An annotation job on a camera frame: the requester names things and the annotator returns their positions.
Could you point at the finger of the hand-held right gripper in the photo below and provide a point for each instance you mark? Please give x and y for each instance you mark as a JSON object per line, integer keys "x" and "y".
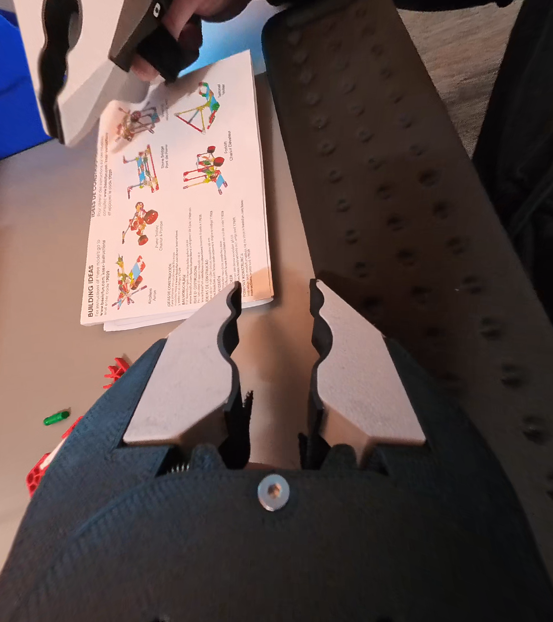
{"x": 101, "y": 29}
{"x": 26, "y": 48}

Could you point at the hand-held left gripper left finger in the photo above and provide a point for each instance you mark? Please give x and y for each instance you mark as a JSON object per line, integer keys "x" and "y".
{"x": 184, "y": 388}

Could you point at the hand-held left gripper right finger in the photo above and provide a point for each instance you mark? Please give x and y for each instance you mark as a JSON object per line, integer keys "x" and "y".
{"x": 364, "y": 388}

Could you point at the green small toy piece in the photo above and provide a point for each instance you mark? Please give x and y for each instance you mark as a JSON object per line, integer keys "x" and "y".
{"x": 56, "y": 418}

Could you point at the white instruction booklet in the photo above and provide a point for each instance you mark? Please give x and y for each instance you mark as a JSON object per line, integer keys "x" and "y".
{"x": 208, "y": 204}

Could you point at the black perforated board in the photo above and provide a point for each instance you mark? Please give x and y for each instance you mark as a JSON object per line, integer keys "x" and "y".
{"x": 402, "y": 194}

